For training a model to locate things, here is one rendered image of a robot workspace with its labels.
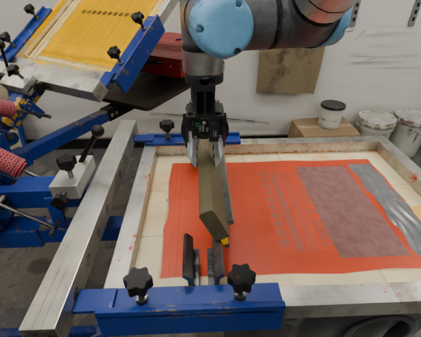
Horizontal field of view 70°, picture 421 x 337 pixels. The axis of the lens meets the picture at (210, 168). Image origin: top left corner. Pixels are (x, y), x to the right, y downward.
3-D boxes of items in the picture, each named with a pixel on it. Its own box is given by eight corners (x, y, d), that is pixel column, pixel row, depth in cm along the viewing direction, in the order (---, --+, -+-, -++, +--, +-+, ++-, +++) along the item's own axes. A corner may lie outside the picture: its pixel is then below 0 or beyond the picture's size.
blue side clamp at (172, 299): (274, 302, 55) (278, 278, 51) (280, 329, 51) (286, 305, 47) (109, 309, 54) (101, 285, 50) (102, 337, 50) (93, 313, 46)
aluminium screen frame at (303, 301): (380, 146, 101) (383, 136, 99) (550, 308, 53) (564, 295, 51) (147, 150, 99) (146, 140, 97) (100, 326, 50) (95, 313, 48)
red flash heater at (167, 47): (172, 47, 205) (171, 28, 199) (233, 55, 188) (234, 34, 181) (109, 69, 160) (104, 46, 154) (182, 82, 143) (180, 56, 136)
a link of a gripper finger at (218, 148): (215, 178, 64) (208, 141, 58) (214, 163, 68) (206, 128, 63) (230, 176, 63) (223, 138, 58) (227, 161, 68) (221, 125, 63)
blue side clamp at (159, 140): (238, 150, 101) (239, 131, 97) (240, 158, 97) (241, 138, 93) (149, 152, 100) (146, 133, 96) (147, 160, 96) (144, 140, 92)
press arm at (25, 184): (97, 190, 74) (93, 174, 72) (91, 206, 69) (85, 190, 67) (27, 192, 74) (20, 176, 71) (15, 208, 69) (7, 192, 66)
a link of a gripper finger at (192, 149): (182, 178, 63) (187, 139, 58) (183, 162, 68) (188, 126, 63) (196, 179, 63) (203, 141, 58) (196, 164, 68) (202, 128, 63)
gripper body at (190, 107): (185, 145, 57) (182, 82, 50) (186, 125, 64) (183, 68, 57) (226, 144, 57) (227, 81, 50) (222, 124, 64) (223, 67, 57)
